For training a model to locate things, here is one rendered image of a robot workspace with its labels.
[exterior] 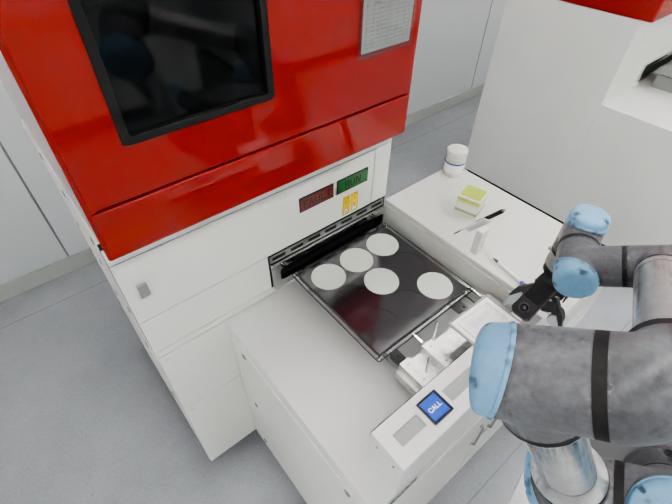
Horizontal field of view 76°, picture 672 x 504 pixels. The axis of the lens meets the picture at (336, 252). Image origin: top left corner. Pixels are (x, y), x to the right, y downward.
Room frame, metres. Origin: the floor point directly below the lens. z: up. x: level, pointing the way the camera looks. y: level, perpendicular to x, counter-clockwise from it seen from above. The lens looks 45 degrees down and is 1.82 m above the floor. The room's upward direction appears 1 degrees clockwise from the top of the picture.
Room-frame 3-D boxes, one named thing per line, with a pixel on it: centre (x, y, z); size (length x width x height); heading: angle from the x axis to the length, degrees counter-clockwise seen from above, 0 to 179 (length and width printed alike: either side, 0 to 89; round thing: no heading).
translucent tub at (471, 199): (1.07, -0.42, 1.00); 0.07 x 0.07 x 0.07; 55
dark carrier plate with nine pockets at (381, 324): (0.82, -0.13, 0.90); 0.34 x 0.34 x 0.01; 40
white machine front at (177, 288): (0.86, 0.16, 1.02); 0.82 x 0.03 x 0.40; 130
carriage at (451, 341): (0.62, -0.32, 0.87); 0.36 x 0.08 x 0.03; 130
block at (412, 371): (0.52, -0.20, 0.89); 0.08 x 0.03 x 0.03; 40
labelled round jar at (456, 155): (1.27, -0.41, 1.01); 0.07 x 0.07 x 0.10
